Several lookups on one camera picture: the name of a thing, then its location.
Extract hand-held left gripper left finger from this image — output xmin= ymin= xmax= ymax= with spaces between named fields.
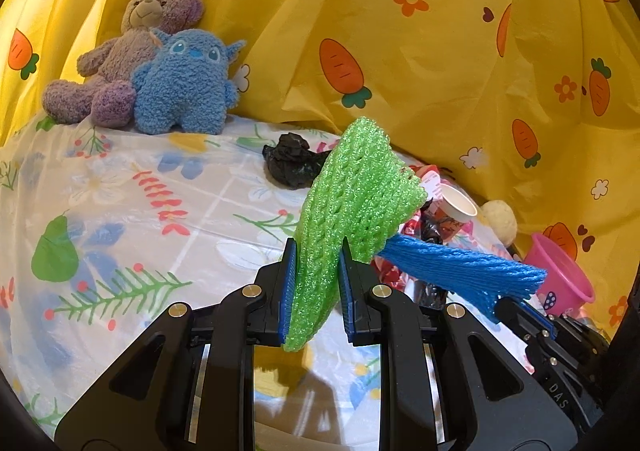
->
xmin=55 ymin=238 xmax=301 ymax=451

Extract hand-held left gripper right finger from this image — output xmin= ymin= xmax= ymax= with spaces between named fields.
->
xmin=337 ymin=237 xmax=583 ymax=451

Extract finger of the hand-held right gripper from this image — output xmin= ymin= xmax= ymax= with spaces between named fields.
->
xmin=555 ymin=315 xmax=609 ymax=363
xmin=494 ymin=297 xmax=557 ymax=348

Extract pink plastic bucket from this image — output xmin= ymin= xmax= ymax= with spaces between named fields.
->
xmin=520 ymin=232 xmax=596 ymax=317

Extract blue foam net sleeve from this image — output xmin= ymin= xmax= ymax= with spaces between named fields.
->
xmin=372 ymin=235 xmax=548 ymax=324

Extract green foam net sleeve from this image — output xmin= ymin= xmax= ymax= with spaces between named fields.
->
xmin=282 ymin=116 xmax=428 ymax=353

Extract red paper cup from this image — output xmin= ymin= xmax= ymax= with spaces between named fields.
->
xmin=430 ymin=182 xmax=479 ymax=237

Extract crumpled red wrapper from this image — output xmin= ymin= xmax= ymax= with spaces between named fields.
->
xmin=377 ymin=218 xmax=426 ymax=294
xmin=407 ymin=164 xmax=446 ymax=193

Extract cream foam ball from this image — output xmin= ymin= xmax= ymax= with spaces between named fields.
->
xmin=481 ymin=200 xmax=518 ymax=247

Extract crumpled black plastic bag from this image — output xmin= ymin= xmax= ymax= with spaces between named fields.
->
xmin=419 ymin=215 xmax=452 ymax=246
xmin=263 ymin=132 xmax=331 ymax=190

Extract floral plastic tablecloth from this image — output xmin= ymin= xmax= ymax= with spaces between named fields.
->
xmin=0 ymin=111 xmax=531 ymax=451

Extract blue plush toy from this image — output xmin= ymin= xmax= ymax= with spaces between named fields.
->
xmin=131 ymin=28 xmax=247 ymax=136

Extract yellow carrot print cloth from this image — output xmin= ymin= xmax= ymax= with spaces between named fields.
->
xmin=0 ymin=0 xmax=640 ymax=352

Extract purple teddy bear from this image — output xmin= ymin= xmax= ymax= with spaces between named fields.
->
xmin=41 ymin=0 xmax=206 ymax=128

